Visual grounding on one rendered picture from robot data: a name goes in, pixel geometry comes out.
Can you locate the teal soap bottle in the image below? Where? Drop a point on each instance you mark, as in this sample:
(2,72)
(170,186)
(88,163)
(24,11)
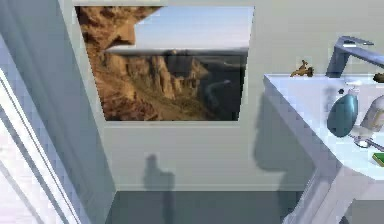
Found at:
(342,115)

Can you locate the silver spoon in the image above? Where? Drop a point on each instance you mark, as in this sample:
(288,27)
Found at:
(365,142)

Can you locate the grey metal faucet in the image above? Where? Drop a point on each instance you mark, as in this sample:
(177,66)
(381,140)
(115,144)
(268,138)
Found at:
(343,53)

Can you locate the green sponge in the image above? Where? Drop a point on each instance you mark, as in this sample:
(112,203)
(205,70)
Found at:
(379,158)

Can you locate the small brown figurine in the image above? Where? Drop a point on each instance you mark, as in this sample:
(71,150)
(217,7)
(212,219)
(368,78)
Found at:
(302,70)

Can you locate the dark brown round object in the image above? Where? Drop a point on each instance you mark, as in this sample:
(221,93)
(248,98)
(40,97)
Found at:
(379,78)

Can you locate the white sink counter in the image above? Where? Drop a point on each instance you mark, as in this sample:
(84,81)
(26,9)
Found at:
(310,110)

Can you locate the window with canyon view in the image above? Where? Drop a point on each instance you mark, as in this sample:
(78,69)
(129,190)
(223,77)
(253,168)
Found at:
(166,66)

